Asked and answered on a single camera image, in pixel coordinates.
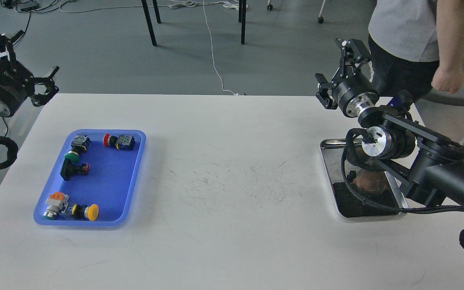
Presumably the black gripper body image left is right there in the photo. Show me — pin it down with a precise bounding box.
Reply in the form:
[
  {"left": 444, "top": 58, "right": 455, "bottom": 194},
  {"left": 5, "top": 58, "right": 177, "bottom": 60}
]
[{"left": 0, "top": 66, "right": 35, "bottom": 117}]

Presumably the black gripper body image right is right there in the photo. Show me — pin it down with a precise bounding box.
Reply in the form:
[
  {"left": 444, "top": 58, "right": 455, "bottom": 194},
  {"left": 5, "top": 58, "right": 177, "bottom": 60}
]
[{"left": 332, "top": 66, "right": 380, "bottom": 118}]

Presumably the person's bare forearm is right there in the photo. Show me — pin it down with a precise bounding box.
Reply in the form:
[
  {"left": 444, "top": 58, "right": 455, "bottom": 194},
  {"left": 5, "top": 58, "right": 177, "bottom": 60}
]
[{"left": 436, "top": 0, "right": 464, "bottom": 73}]

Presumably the silver metal tray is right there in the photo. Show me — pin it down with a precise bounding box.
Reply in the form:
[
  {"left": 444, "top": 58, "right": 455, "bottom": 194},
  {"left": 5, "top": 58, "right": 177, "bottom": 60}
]
[{"left": 320, "top": 139, "right": 408, "bottom": 222}]

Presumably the blue plastic tray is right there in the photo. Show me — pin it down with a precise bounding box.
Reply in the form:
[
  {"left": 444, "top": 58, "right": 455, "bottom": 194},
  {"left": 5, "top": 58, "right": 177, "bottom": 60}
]
[{"left": 33, "top": 129, "right": 147, "bottom": 227}]

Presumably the person's bare hand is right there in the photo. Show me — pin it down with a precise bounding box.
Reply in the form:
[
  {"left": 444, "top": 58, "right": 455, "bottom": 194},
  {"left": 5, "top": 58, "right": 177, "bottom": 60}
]
[{"left": 431, "top": 64, "right": 464, "bottom": 94}]

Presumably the person in grey shirt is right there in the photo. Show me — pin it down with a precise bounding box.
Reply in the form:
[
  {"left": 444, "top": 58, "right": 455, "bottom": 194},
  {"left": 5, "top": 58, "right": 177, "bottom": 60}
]
[{"left": 368, "top": 0, "right": 439, "bottom": 101}]

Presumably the black table leg right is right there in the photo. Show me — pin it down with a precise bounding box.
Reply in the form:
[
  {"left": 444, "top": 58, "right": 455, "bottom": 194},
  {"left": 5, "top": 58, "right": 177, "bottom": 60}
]
[{"left": 238, "top": 0, "right": 247, "bottom": 45}]

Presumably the black table leg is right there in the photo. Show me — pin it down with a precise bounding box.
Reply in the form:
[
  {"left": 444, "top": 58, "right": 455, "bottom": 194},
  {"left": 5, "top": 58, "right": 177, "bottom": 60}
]
[
  {"left": 238, "top": 0, "right": 247, "bottom": 45},
  {"left": 141, "top": 0, "right": 162, "bottom": 47}
]

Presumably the black table leg left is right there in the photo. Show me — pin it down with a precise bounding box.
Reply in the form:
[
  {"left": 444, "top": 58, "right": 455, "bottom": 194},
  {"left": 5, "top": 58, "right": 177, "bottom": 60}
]
[{"left": 141, "top": 0, "right": 162, "bottom": 47}]

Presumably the black floor cable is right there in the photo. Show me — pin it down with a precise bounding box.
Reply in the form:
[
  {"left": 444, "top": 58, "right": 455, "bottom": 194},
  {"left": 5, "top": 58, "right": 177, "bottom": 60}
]
[{"left": 0, "top": 0, "right": 69, "bottom": 41}]

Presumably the green push button switch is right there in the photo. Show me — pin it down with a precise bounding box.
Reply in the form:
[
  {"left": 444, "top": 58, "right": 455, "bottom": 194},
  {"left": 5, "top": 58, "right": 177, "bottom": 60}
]
[{"left": 64, "top": 134, "right": 91, "bottom": 164}]

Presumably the black red switch block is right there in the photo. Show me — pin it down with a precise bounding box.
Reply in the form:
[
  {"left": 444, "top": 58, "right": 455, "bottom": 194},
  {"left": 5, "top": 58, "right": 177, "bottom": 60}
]
[{"left": 60, "top": 159, "right": 90, "bottom": 181}]

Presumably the red push button switch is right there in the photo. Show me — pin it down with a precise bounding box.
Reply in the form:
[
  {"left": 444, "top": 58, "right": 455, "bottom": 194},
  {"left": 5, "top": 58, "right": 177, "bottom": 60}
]
[{"left": 102, "top": 133, "right": 136, "bottom": 151}]

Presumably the orange grey selector switch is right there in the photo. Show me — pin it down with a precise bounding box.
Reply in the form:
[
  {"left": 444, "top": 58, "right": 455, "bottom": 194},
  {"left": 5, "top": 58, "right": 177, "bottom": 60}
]
[{"left": 43, "top": 191, "right": 69, "bottom": 220}]

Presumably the yellow push button switch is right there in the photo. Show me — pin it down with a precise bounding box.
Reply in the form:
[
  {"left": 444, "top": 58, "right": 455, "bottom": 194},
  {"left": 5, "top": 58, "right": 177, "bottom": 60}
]
[{"left": 63, "top": 203, "right": 99, "bottom": 222}]

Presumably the white floor cable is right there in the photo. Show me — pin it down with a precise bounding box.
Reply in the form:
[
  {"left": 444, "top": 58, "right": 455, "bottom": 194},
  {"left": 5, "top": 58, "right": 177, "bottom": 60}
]
[{"left": 169, "top": 0, "right": 249, "bottom": 96}]

